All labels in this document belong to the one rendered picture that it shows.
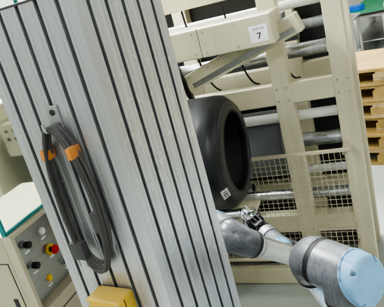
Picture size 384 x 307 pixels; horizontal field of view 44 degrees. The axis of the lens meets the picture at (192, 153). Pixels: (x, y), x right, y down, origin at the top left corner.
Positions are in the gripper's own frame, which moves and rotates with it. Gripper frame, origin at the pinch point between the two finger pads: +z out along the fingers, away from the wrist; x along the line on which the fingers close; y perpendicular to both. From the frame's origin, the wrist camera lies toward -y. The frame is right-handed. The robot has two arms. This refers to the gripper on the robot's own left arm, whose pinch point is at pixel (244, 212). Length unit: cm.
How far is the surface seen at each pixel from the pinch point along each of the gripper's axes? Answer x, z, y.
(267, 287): 7, 60, -113
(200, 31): -41, 58, 60
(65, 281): 82, 22, 17
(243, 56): -54, 56, 35
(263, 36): -61, 37, 46
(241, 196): -6.3, 20.4, -7.5
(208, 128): -11.2, 20.9, 34.2
